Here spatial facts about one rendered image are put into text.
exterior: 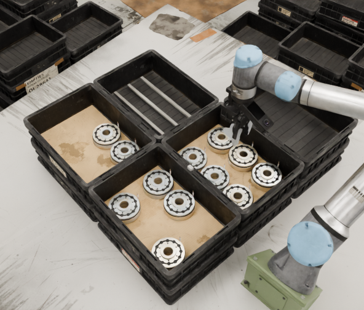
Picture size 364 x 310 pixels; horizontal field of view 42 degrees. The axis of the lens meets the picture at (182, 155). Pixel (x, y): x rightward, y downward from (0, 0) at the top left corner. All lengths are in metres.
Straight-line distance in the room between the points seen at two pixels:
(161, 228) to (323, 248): 0.54
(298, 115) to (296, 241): 0.74
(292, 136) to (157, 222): 0.62
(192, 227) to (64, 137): 0.60
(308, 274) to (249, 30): 2.08
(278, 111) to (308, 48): 1.11
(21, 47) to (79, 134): 1.11
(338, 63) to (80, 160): 1.71
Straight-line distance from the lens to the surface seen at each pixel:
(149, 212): 1.59
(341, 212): 1.28
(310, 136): 1.85
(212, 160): 1.71
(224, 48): 2.37
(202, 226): 1.56
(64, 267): 1.68
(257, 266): 1.45
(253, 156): 1.70
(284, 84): 1.32
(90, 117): 1.88
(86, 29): 3.07
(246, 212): 1.48
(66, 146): 1.80
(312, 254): 1.28
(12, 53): 2.81
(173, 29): 2.47
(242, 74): 1.36
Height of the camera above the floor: 2.17
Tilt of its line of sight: 51 degrees down
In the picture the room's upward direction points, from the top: 1 degrees clockwise
